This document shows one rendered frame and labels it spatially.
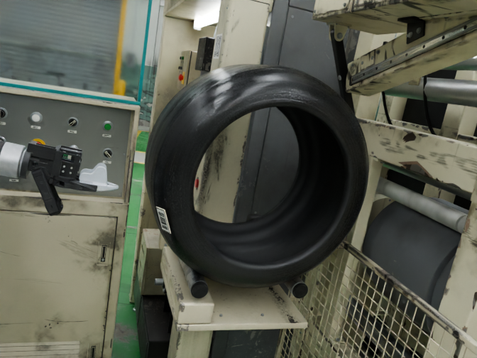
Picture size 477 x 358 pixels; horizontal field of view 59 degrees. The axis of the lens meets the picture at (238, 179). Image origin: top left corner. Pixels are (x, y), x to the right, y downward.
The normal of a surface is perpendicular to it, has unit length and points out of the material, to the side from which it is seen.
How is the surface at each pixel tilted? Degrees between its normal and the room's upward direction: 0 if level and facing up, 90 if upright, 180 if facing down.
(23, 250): 90
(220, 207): 90
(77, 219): 90
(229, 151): 90
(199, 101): 61
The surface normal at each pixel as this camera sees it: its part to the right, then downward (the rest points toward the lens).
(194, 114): -0.32, -0.28
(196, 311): 0.29, 0.26
